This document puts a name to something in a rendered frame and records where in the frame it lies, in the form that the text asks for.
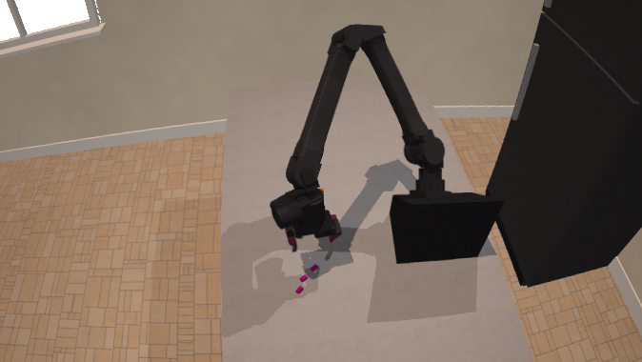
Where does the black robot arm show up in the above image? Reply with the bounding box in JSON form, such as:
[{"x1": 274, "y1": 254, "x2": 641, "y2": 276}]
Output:
[{"x1": 270, "y1": 24, "x2": 451, "y2": 230}]

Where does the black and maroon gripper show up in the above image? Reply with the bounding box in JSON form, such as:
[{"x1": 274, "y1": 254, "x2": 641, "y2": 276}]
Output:
[{"x1": 285, "y1": 210, "x2": 342, "y2": 250}]

